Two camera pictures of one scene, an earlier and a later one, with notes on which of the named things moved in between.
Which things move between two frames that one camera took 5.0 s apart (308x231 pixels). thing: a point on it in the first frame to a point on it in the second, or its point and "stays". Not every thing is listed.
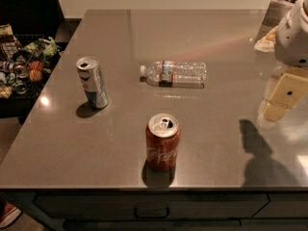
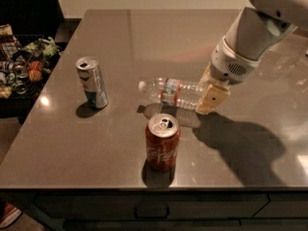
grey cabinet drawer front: [148, 207] stays
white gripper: [293, 40] to [228, 66]
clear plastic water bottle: [174, 74] to [171, 90]
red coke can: [163, 137] stays
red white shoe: [9, 215] stays
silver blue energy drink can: [91, 77] stays
